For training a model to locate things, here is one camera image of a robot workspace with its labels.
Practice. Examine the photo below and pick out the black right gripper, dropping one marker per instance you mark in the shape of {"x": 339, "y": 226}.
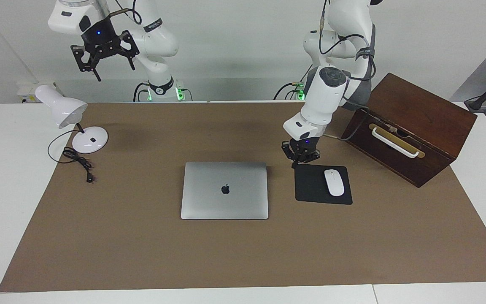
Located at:
{"x": 99, "y": 36}

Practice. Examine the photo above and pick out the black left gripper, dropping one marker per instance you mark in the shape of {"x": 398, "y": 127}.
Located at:
{"x": 306, "y": 145}

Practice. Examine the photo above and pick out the silver grey laptop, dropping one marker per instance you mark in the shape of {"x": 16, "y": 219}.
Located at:
{"x": 226, "y": 202}

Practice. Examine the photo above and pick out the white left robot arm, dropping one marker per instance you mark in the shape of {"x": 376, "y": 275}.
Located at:
{"x": 325, "y": 97}

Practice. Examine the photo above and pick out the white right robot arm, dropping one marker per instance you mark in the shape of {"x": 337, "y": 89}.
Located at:
{"x": 158, "y": 40}

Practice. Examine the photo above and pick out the black mouse pad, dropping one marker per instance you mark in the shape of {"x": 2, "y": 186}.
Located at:
{"x": 310, "y": 190}

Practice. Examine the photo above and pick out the white computer mouse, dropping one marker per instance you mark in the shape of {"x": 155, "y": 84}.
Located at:
{"x": 334, "y": 182}

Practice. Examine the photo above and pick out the white desk lamp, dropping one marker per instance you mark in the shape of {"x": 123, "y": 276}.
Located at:
{"x": 61, "y": 107}

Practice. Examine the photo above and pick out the brown table mat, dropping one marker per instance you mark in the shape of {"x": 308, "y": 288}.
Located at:
{"x": 243, "y": 253}

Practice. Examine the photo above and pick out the dark wooden box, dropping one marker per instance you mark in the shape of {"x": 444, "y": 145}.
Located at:
{"x": 416, "y": 109}

